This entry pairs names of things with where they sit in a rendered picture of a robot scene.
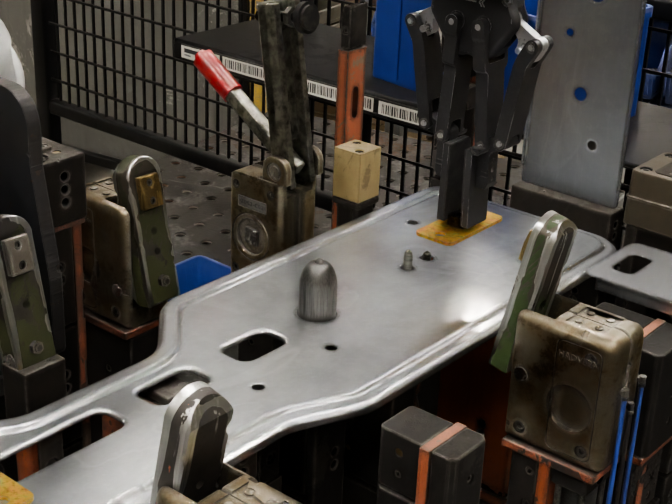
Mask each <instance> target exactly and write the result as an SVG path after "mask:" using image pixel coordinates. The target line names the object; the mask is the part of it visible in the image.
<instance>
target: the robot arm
mask: <svg viewBox="0 0 672 504"><path fill-rule="evenodd" d="M405 23H406V26H407V28H408V31H409V34H410V37H411V39H412V43H413V57H414V70H415V84H416V97H417V110H418V123H419V126H420V128H422V129H423V130H427V129H428V130H429V131H431V132H432V133H433V134H434V135H435V137H436V139H437V152H436V163H435V171H436V175H439V176H441V177H440V188H439V198H438V209H437V219H439V220H442V221H445V220H447V219H448V214H449V213H451V212H453V211H455V210H458V209H460V210H461V217H460V226H461V227H463V228H466V229H468V228H470V227H472V226H474V225H476V224H478V223H480V222H482V221H484V220H486V217H487V203H488V190H489V187H491V186H493V185H494V184H495V182H496V175H497V174H496V173H497V170H496V169H497V162H498V152H499V151H503V150H506V149H508V148H510V147H513V146H515V145H517V144H519V143H520V142H521V138H522V135H523V131H524V127H525V123H526V120H527V116H528V112H529V108H530V105H531V101H532V97H533V93H534V90H535V86H536V82H537V78H538V74H539V71H540V67H541V63H542V62H543V60H544V59H545V58H546V56H547V55H548V53H549V52H550V50H551V49H552V47H553V45H554V41H553V39H552V37H551V36H549V35H544V36H540V35H539V34H538V33H537V32H536V31H535V30H534V29H533V28H532V27H531V26H530V25H528V14H527V11H526V8H525V0H432V3H431V7H429V8H426V9H424V10H420V11H416V12H413V13H409V14H407V15H406V17H405ZM439 28H440V30H441V32H442V34H443V37H444V47H443V54H442V52H441V40H440V34H439ZM517 38H518V44H517V47H516V48H515V53H516V54H518V56H517V58H516V59H515V62H514V64H513V67H512V71H511V75H510V78H509V82H508V86H507V90H506V94H505V98H504V102H503V97H504V69H505V67H506V65H507V63H508V48H509V47H510V46H511V45H512V43H513V42H514V41H515V40H516V39H517ZM442 62H443V63H444V71H443V67H442ZM472 63H473V70H474V71H475V72H476V96H475V142H474V146H472V147H470V139H471V137H469V136H466V135H462V134H464V133H466V132H467V129H465V128H463V122H464V117H465V110H466V103H467V96H468V90H469V83H470V76H471V70H472ZM0 77H1V78H4V79H7V80H10V81H13V82H16V83H18V84H20V85H21V86H22V87H23V88H25V77H24V71H23V68H22V65H21V62H20V60H19V58H18V56H17V54H16V52H15V50H14V49H13V48H12V46H11V37H10V34H9V32H8V30H7V28H6V26H5V25H4V23H3V22H2V20H1V19H0ZM464 129H465V130H464ZM459 135H462V136H460V137H459Z"/></svg>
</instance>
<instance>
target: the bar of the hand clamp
mask: <svg viewBox="0 0 672 504"><path fill-rule="evenodd" d="M257 9H258V11H256V13H255V19H256V20H257V21H259V30H260V40H261V51H262V61H263V72H264V82H265V92H266V103H267V113H268V123H269V134H270V144H271V154H272V156H273V155H278V156H281V157H284V158H285V159H286V160H287V161H288V162H289V164H290V166H291V170H292V178H291V186H288V187H287V189H290V190H291V189H294V188H296V181H295V180H300V181H307V182H312V181H315V169H314V157H313V145H312V133H311V122H310V110H309V98H308V87H307V75H306V63H305V52H304V40H303V34H311V33H313V32H314V31H315V30H316V28H317V26H318V24H319V19H320V16H319V11H318V8H317V6H316V5H315V4H314V3H313V2H310V1H302V2H300V0H268V1H264V2H259V3H258V4H257ZM293 149H294V150H295V152H296V153H297V154H298V155H299V156H300V157H301V158H302V159H303V160H304V163H305V165H304V167H303V168H302V170H301V171H300V173H298V174H295V170H294V159H293Z"/></svg>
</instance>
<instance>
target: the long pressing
mask: <svg viewBox="0 0 672 504"><path fill-rule="evenodd" d="M439 188H440V186H433V187H429V188H426V189H423V190H421V191H418V192H416V193H414V194H411V195H409V196H407V197H405V198H402V199H400V200H398V201H395V202H393V203H391V204H388V205H386V206H384V207H382V208H379V209H377V210H375V211H372V212H370V213H368V214H365V215H363V216H361V217H358V218H356V219H354V220H352V221H349V222H347V223H345V224H342V225H340V226H338V227H335V228H333V229H331V230H329V231H326V232H324V233H322V234H319V235H317V236H315V237H312V238H310V239H308V240H305V241H303V242H301V243H299V244H296V245H294V246H292V247H289V248H287V249H285V250H282V251H280V252H278V253H276V254H273V255H271V256H269V257H266V258H264V259H262V260H259V261H257V262H255V263H253V264H250V265H248V266H246V267H243V268H241V269H239V270H236V271H234V272H232V273H229V274H227V275H225V276H223V277H220V278H218V279H216V280H213V281H211V282H209V283H206V284H204V285H202V286H200V287H197V288H195V289H193V290H190V291H188V292H186V293H183V294H181V295H179V296H177V297H175V298H173V299H172V300H170V301H169V302H167V303H166V304H165V305H164V306H163V307H162V309H161V311H160V314H159V327H158V344H157V348H156V350H155V351H154V353H153V354H152V355H150V356H149V357H148V358H146V359H144V360H142V361H140V362H138V363H135V364H133V365H131V366H129V367H127V368H125V369H123V370H121V371H118V372H116V373H114V374H112V375H110V376H108V377H106V378H104V379H102V380H99V381H97V382H95V383H93V384H91V385H89V386H87V387H85V388H82V389H80V390H78V391H76V392H74V393H72V394H70V395H68V396H65V397H63V398H61V399H59V400H57V401H55V402H53V403H51V404H48V405H46V406H44V407H42V408H40V409H38V410H36V411H33V412H31V413H28V414H26V415H22V416H19V417H15V418H10V419H4V420H0V461H2V460H5V459H7V458H9V457H11V456H13V455H15V454H17V453H19V452H21V451H23V450H25V449H27V448H29V447H31V446H33V445H35V444H37V443H39V442H41V441H43V440H45V439H47V438H49V437H51V436H53V435H55V434H57V433H59V432H61V431H63V430H65V429H67V428H69V427H71V426H73V425H75V424H77V423H79V422H81V421H83V420H85V419H87V418H89V417H91V416H94V415H107V416H110V417H111V418H113V419H115V420H117V421H119V422H121V423H122V424H123V427H122V428H121V429H119V430H117V431H115V432H113V433H111V434H109V435H107V436H105V437H103V438H101V439H99V440H98V441H96V442H94V443H92V444H90V445H88V446H86V447H84V448H82V449H80V450H78V451H76V452H74V453H72V454H70V455H68V456H66V457H65V458H63V459H61V460H59V461H57V462H55V463H53V464H51V465H49V466H47V467H45V468H43V469H41V470H39V471H37V472H35V473H33V474H31V475H30V476H28V477H26V478H24V479H22V480H20V481H17V483H19V484H20V485H22V486H23V487H25V488H26V489H28V490H29V491H31V492H32V493H33V494H34V500H33V502H32V503H30V504H150V498H151V492H152V486H153V480H154V474H155V468H156V462H157V456H158V450H159V444H160V438H161V432H162V426H163V420H164V415H165V412H166V410H167V408H168V406H169V404H170V403H169V404H166V405H154V404H151V403H149V402H147V401H145V400H143V399H141V398H139V397H138V396H137V395H138V394H139V393H140V392H142V391H144V390H146V389H148V388H150V387H152V386H154V385H156V384H158V383H160V382H162V381H164V380H166V379H168V378H170V377H172V376H174V375H176V374H179V373H182V372H191V373H194V374H196V375H198V376H200V377H203V378H205V379H206V380H208V381H209V383H208V384H207V385H209V386H210V387H211V388H213V389H214V390H215V391H217V392H218V393H219V394H221V395H222V396H223V397H225V398H226V399H227V400H228V401H229V402H230V404H231V405H232V407H233V416H232V420H231V422H230V423H229V424H228V426H227V429H226V430H227V433H228V435H229V436H228V440H227V445H226V450H225V455H224V460H223V461H224V462H226V463H227V464H229V465H231V466H235V465H237V464H238V463H240V462H242V461H243V460H245V459H247V458H249V457H250V456H252V455H254V454H255V453H257V452H259V451H260V450H262V449H264V448H265V447H267V446H269V445H270V444H272V443H274V442H275V441H277V440H279V439H281V438H283V437H285V436H287V435H289V434H292V433H295V432H298V431H301V430H305V429H309V428H314V427H318V426H322V425H326V424H331V423H335V422H339V421H343V420H347V419H352V418H356V417H360V416H363V415H366V414H369V413H371V412H373V411H375V410H377V409H379V408H381V407H382V406H384V405H386V404H387V403H389V402H390V401H392V400H394V399H395V398H397V397H399V396H400V395H402V394H403V393H405V392H407V391H408V390H410V389H411V388H413V387H415V386H416V385H418V384H420V383H421V382H423V381H424V380H426V379H428V378H429V377H431V376H432V375H434V374H436V373H437V372H439V371H441V370H442V369H444V368H445V367H447V366H449V365H450V364H452V363H453V362H455V361H457V360H458V359H460V358H462V357H463V356H465V355H466V354H468V353H470V352H471V351H473V350H474V349H476V348H478V347H479V346H481V345H483V344H484V343H486V342H487V341H489V340H491V339H492V338H494V337H495V336H497V334H498V331H499V328H500V325H501V322H502V319H503V316H504V313H505V310H506V307H507V304H508V301H509V298H510V295H511V292H512V289H513V286H514V283H515V280H516V277H517V274H518V271H519V268H520V264H521V260H519V255H520V252H521V249H522V246H523V243H524V241H525V239H526V237H527V235H528V233H529V232H530V230H531V229H533V228H534V227H535V225H536V223H537V222H538V221H539V219H540V218H541V217H540V216H536V215H533V214H530V213H527V212H524V211H521V210H517V209H514V208H511V207H508V206H505V205H502V204H498V203H495V202H492V201H489V200H488V203H487V211H489V212H492V213H495V214H498V215H501V216H502V221H501V222H499V223H497V224H495V225H493V226H491V227H489V228H487V229H485V230H483V231H481V232H479V233H477V234H475V235H473V236H471V237H469V238H467V239H465V240H463V241H461V242H459V243H457V244H455V245H453V246H445V245H442V244H439V243H436V242H434V241H431V240H428V239H425V238H422V237H419V236H417V235H416V231H417V230H418V229H420V228H422V227H424V226H426V225H428V224H430V223H433V222H435V221H437V220H439V219H437V209H438V198H439ZM408 222H416V223H417V224H409V223H408ZM408 249H410V250H411V251H412V254H413V262H412V267H413V268H414V269H413V270H403V269H402V268H401V267H403V260H404V253H405V251H406V250H408ZM426 251H429V252H431V258H433V260H429V261H427V260H423V259H421V257H423V253H424V252H426ZM616 251H617V250H616V248H615V246H614V245H613V244H612V243H611V242H610V241H608V240H607V239H605V238H603V237H601V236H599V235H596V234H593V233H590V232H587V231H584V230H581V229H578V230H577V235H576V237H575V239H574V243H573V246H572V249H571V252H570V255H569V257H568V260H567V263H566V265H565V266H564V268H563V271H562V274H561V280H560V283H559V286H558V288H557V291H556V294H559V295H561V296H562V295H563V294H565V293H566V292H568V291H570V290H571V289H573V288H575V287H576V286H578V285H579V284H581V283H583V282H584V281H586V280H587V279H589V278H591V276H589V275H588V274H587V272H586V270H587V269H588V268H590V267H591V266H593V265H595V264H596V263H598V262H600V261H601V260H603V259H604V258H606V257H608V256H609V255H611V254H613V253H614V252H616ZM317 258H321V259H323V260H326V261H328V262H329V263H330V264H331V265H332V266H333V268H334V270H335V273H336V277H337V306H336V314H337V315H336V317H335V318H333V319H332V320H329V321H324V322H312V321H308V320H304V319H303V318H301V317H300V316H299V315H298V305H299V281H300V276H301V273H302V271H303V268H304V267H305V265H306V264H307V263H308V262H309V261H311V260H314V259H317ZM256 335H268V336H271V337H273V338H275V339H278V340H280V341H282V342H283V343H284V345H282V346H280V347H278V348H276V349H274V350H272V351H270V352H269V353H267V354H265V355H263V356H261V357H259V358H257V359H255V360H252V361H239V360H236V359H234V358H232V357H230V356H228V355H226V354H224V353H223V352H224V351H225V350H227V349H229V348H231V347H233V346H235V345H237V344H239V343H241V342H243V341H245V340H247V339H249V338H251V337H253V336H256ZM327 346H334V347H336V348H337V349H335V350H328V349H326V347H327ZM254 385H262V386H264V387H265V388H264V389H262V390H255V389H253V388H252V386H254Z"/></svg>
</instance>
